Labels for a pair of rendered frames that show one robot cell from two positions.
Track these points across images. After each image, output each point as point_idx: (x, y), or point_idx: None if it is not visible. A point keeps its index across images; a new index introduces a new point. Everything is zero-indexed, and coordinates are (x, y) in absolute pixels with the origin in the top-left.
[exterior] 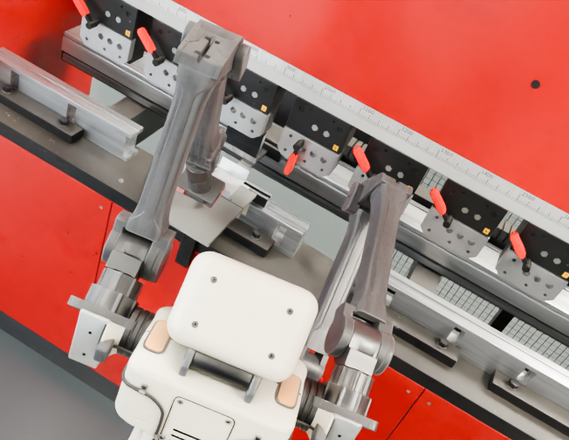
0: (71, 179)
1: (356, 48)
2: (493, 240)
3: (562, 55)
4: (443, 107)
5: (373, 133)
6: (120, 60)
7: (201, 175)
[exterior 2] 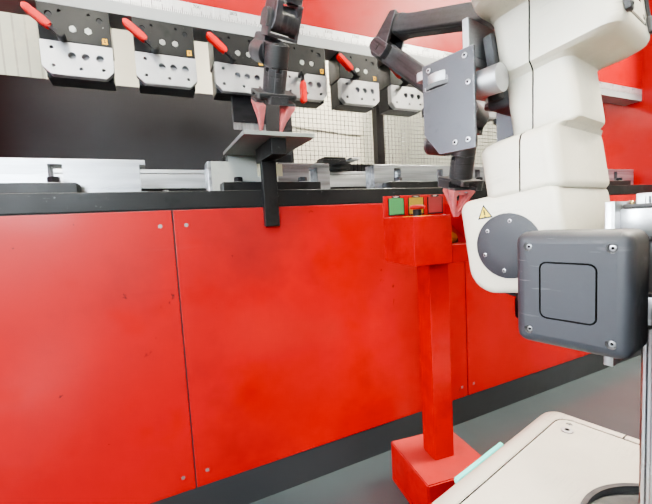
0: (108, 214)
1: None
2: None
3: None
4: (365, 11)
5: (338, 48)
6: (106, 74)
7: (287, 52)
